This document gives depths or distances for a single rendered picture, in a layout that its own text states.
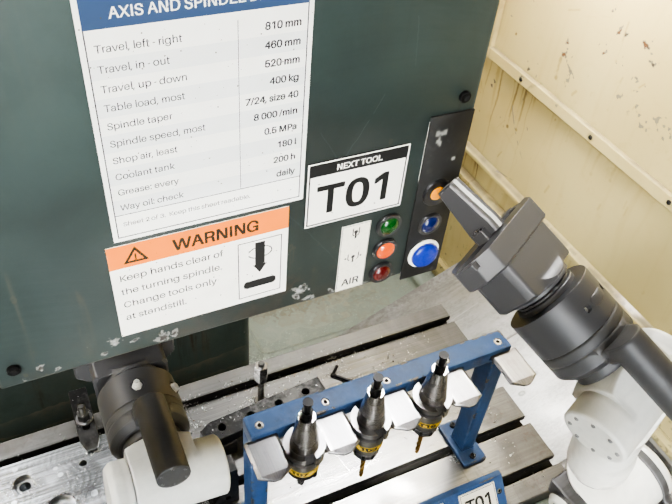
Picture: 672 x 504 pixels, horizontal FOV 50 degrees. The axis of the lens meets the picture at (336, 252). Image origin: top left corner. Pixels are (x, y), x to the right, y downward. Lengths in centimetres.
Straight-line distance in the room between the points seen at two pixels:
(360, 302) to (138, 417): 143
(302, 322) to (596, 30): 111
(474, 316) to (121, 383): 121
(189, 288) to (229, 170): 13
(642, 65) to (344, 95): 95
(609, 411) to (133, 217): 44
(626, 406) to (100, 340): 47
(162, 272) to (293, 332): 145
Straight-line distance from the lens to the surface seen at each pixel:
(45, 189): 55
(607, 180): 157
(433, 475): 147
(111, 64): 50
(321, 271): 69
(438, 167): 68
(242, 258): 64
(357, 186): 64
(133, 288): 62
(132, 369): 85
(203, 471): 79
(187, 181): 57
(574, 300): 67
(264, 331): 206
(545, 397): 177
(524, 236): 68
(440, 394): 114
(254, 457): 109
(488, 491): 143
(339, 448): 110
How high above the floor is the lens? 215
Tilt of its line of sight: 43 degrees down
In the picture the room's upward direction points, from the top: 6 degrees clockwise
